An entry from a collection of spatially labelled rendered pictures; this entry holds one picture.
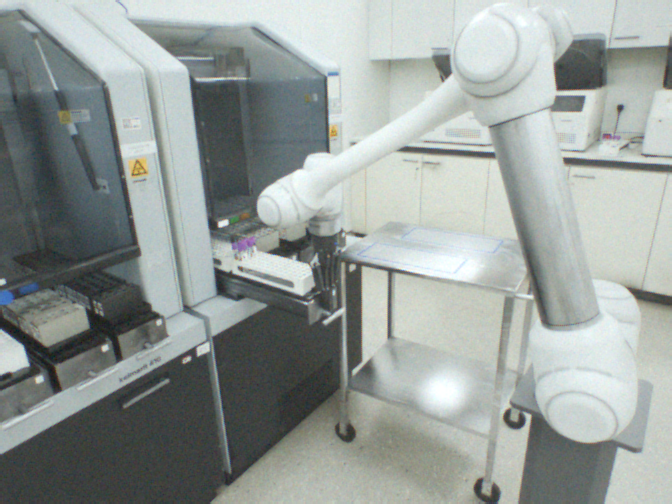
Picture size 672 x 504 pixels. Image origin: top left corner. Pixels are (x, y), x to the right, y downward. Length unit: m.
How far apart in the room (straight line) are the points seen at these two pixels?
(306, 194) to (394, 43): 3.10
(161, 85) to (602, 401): 1.22
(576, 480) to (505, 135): 0.82
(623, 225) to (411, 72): 2.13
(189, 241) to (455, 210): 2.51
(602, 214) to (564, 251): 2.51
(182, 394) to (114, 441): 0.22
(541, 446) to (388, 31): 3.41
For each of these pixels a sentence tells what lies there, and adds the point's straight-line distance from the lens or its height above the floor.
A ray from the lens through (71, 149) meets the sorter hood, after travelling 1.25.
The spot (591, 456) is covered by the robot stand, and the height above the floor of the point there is 0.61.
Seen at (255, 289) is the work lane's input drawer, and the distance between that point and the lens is 1.45.
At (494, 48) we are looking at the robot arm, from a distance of 0.77.
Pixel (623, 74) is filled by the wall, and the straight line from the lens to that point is 3.90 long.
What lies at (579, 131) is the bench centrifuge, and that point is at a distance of 3.32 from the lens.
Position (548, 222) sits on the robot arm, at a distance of 0.85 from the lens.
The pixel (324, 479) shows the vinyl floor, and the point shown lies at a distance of 1.93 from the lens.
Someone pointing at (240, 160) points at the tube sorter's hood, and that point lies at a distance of 1.54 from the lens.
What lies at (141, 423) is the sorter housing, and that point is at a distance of 1.46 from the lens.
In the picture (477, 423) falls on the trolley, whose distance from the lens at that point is 1.76.
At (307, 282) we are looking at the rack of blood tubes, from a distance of 1.35.
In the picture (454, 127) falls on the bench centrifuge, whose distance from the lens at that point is 3.54.
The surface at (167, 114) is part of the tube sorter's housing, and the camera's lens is 1.39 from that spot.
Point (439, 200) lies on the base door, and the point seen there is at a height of 0.48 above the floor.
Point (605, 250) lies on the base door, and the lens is 3.44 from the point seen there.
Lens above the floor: 1.41
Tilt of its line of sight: 21 degrees down
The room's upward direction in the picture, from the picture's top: 2 degrees counter-clockwise
